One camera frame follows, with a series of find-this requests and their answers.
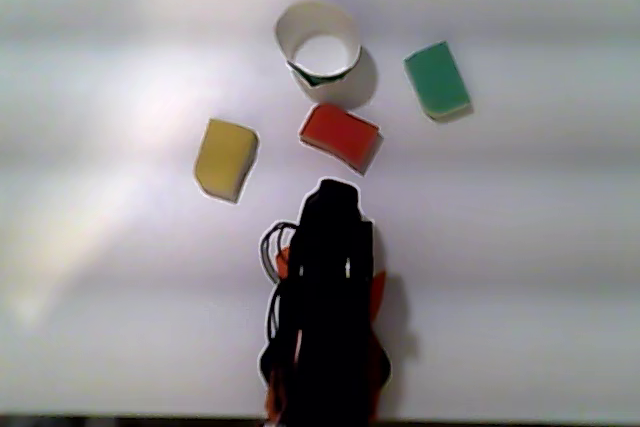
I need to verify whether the black cable bundle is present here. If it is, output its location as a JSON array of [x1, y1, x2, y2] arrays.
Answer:
[[259, 220, 301, 348]]

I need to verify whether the orange tape strip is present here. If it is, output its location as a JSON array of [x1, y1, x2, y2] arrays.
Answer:
[[263, 371, 290, 424], [371, 269, 387, 324], [274, 245, 293, 281]]

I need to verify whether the yellow sponge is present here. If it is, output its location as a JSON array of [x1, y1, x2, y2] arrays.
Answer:
[[193, 117, 261, 205]]

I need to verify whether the green sponge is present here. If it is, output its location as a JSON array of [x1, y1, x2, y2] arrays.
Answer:
[[402, 40, 474, 124]]

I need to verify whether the white paper cup green wrap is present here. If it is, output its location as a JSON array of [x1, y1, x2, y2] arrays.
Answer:
[[273, 0, 363, 106]]

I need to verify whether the red sponge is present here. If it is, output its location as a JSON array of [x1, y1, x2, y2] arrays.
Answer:
[[298, 102, 385, 176]]

